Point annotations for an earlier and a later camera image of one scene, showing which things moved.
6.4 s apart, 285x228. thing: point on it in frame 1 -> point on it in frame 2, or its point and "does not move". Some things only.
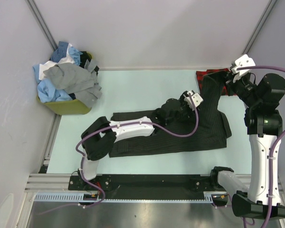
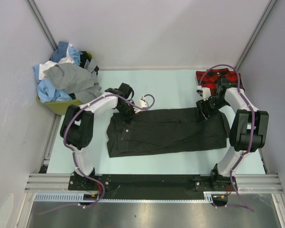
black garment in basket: (83, 57) does not move
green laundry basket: (70, 108) does not move
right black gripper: (230, 84) -> (202, 115)
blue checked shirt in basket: (61, 52) does not move
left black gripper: (190, 113) -> (128, 118)
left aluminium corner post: (38, 16) does not move
